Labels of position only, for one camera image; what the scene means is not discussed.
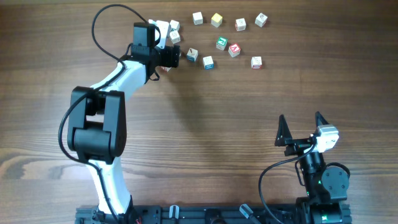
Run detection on plain wooden block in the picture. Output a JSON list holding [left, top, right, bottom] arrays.
[[169, 30, 181, 44]]

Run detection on left camera cable black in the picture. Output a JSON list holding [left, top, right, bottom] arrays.
[[58, 3, 150, 222]]

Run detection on white wooden block top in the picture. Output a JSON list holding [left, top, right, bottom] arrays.
[[192, 12, 203, 25]]

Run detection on red A block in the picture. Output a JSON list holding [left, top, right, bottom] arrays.
[[228, 43, 241, 57]]

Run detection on camera cable black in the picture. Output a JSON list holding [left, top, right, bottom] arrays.
[[258, 142, 318, 224], [58, 3, 150, 222]]

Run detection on wooden block blue side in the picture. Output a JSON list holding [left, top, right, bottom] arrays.
[[203, 56, 214, 70]]

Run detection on wooden block teal side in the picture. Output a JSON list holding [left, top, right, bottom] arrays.
[[170, 20, 180, 32]]

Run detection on wooden block blue picture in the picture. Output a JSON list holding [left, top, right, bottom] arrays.
[[186, 48, 198, 62]]

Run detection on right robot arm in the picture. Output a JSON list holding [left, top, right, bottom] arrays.
[[275, 112, 352, 224]]

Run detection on right camera cable black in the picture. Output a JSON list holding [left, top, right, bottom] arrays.
[[258, 142, 318, 224]]

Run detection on yellow wooden block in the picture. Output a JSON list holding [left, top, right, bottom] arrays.
[[211, 13, 223, 27]]

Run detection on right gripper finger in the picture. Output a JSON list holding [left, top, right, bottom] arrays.
[[315, 111, 329, 127], [274, 114, 293, 147]]

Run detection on green picture block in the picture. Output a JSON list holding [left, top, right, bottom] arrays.
[[216, 36, 228, 50]]

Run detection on wooden block red stripes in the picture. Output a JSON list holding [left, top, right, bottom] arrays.
[[160, 66, 171, 72]]

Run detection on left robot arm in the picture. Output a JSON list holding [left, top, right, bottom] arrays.
[[61, 20, 180, 223]]

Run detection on wooden block far right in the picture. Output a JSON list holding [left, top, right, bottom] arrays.
[[255, 12, 268, 27]]

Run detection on wooden block red picture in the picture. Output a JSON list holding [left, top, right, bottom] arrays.
[[235, 18, 246, 31]]

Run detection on wooden block red bottom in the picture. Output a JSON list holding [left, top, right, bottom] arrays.
[[251, 56, 262, 69]]

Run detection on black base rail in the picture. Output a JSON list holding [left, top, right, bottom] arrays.
[[75, 203, 353, 224]]

